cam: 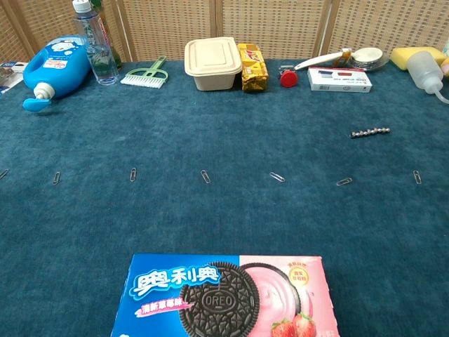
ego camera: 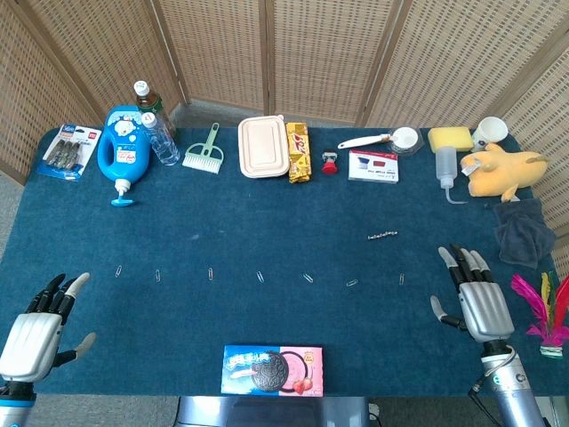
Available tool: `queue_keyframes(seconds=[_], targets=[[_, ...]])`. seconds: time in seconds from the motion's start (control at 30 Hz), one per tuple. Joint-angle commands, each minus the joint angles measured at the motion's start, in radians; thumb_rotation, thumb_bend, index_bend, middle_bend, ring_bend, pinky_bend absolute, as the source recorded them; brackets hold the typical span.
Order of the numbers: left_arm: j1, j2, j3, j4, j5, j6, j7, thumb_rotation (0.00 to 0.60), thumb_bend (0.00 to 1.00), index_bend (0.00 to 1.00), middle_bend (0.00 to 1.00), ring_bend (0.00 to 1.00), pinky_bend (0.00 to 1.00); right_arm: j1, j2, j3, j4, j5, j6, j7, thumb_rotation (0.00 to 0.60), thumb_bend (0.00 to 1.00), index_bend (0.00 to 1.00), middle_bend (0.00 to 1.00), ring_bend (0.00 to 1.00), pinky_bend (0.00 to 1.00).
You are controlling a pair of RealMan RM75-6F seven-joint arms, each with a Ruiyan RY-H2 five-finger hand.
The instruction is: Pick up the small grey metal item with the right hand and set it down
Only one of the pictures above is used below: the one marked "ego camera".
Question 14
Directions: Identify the green-capped drink bottle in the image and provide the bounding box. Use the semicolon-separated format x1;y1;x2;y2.
133;80;177;140

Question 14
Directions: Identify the green hand brush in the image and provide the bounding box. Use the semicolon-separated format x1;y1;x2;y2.
181;122;226;175

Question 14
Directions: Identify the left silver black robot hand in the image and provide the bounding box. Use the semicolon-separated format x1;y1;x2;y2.
0;271;97;384

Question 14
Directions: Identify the blue detergent bottle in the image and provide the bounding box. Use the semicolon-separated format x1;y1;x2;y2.
96;104;155;208

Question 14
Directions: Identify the yellow biscuit packet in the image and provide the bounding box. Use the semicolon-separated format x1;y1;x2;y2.
284;122;313;184

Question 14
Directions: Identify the white patterned bowl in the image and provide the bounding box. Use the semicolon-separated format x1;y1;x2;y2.
386;126;423;157

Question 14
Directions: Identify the colourful feather shuttlecock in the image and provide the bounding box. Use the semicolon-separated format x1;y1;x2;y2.
509;270;569;359

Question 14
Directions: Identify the dark grey cloth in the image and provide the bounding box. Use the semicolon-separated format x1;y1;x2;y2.
492;197;557;270

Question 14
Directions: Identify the white handled brush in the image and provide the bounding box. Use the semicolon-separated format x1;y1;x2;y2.
337;132;395;150

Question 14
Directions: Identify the white paper cup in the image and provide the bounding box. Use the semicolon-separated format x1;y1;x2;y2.
471;116;509;153

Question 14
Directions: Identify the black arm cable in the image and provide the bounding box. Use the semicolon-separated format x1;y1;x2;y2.
468;349;519;398

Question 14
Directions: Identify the clear plastic water bottle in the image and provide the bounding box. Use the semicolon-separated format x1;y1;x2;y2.
140;111;181;167

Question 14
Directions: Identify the beige lidded lunch box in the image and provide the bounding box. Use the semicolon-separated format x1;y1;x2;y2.
236;114;292;180

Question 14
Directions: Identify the translucent squeeze wash bottle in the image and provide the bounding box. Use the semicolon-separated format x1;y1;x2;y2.
434;145;469;205

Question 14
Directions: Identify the yellow sponge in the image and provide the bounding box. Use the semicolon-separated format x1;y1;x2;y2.
427;126;475;154

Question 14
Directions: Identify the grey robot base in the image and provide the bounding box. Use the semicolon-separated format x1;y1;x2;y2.
175;394;373;427

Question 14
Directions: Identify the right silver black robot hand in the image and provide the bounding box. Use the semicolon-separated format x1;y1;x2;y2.
429;243;517;344

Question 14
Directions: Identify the blue pink Oreo box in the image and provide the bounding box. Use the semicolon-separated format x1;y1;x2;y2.
220;344;325;398

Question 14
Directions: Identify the yellow plush toy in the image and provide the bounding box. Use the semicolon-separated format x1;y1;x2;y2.
459;142;550;204

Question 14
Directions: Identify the woven rattan folding screen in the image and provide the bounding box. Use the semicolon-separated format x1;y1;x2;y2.
0;0;569;279

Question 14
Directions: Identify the blue carpet table cover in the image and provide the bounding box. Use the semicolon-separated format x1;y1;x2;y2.
0;125;569;398

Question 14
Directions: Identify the white box blue red print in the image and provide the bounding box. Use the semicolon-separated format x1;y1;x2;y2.
348;149;400;183

